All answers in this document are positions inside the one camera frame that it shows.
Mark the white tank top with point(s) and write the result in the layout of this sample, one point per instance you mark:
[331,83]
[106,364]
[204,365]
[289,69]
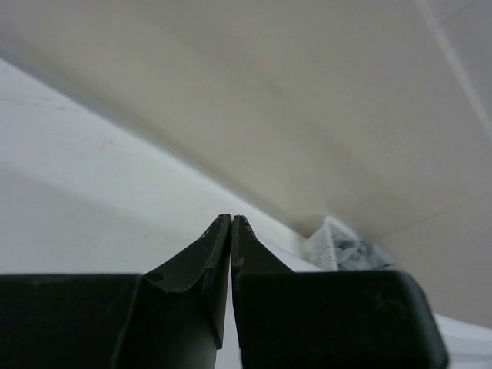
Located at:
[469,345]

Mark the white plastic laundry basket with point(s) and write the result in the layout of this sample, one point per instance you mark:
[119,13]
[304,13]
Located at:
[319,248]

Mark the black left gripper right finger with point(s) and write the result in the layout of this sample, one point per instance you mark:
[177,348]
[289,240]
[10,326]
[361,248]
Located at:
[342,319]

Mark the grey tank top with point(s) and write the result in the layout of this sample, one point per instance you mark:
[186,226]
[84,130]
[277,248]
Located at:
[357,255]

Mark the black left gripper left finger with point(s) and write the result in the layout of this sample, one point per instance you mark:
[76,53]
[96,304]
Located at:
[170,317]

